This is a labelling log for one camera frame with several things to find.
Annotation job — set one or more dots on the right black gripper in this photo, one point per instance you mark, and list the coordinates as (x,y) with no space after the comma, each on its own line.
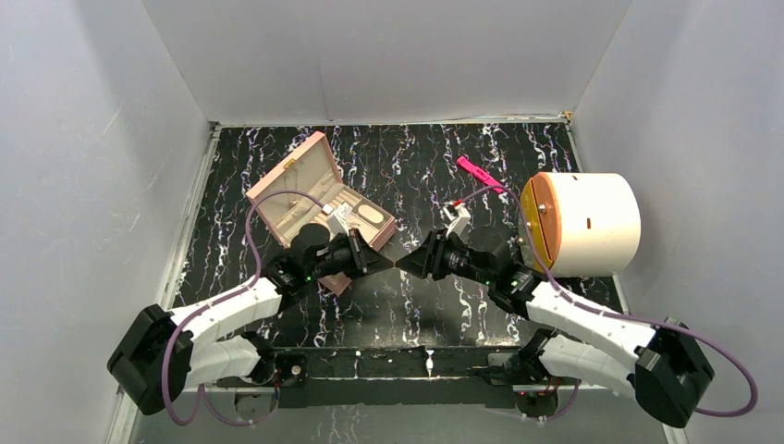
(429,257)

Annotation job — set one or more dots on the aluminium frame rail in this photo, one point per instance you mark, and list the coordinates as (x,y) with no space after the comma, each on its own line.
(241,413)

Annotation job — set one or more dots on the pink jewelry box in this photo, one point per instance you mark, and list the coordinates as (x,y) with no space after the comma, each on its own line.
(312,168)

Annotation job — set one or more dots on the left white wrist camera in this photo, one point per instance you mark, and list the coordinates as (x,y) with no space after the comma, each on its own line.
(337,218)

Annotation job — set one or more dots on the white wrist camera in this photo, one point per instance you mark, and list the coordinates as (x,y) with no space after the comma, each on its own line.
(337,218)
(457,215)

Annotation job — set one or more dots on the white cylinder with orange lid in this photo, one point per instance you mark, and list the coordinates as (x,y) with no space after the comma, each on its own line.
(582,225)

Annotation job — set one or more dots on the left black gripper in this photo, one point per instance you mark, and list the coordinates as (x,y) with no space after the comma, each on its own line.
(364,259)

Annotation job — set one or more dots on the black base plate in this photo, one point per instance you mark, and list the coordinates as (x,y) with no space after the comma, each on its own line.
(315,377)

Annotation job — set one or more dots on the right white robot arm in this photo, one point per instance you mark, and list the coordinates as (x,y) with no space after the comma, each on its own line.
(665,371)

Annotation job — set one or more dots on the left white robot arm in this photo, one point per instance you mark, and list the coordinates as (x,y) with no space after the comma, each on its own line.
(164,352)

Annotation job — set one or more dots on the pink plastic clip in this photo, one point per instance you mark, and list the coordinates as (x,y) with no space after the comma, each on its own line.
(480,174)

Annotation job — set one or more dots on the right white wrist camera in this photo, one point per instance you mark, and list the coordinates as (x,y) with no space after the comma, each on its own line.
(457,215)

